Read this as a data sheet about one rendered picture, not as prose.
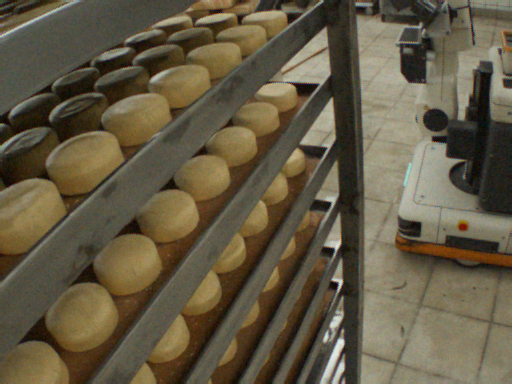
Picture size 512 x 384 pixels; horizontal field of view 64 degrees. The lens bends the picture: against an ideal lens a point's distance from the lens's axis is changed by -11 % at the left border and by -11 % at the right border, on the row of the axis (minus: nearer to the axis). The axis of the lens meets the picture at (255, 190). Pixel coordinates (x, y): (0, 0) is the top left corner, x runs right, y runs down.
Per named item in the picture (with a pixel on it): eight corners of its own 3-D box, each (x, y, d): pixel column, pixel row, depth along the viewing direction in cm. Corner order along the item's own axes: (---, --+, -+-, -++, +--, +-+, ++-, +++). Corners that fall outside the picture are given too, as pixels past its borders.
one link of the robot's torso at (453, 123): (475, 139, 186) (480, 88, 172) (474, 173, 166) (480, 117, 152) (418, 132, 197) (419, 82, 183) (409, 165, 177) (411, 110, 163)
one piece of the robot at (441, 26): (451, 32, 140) (447, 0, 134) (451, 36, 136) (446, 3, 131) (423, 34, 145) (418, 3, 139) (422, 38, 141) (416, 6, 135)
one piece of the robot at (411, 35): (440, 61, 179) (441, 12, 166) (436, 85, 159) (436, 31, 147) (404, 59, 185) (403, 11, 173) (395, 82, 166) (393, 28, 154)
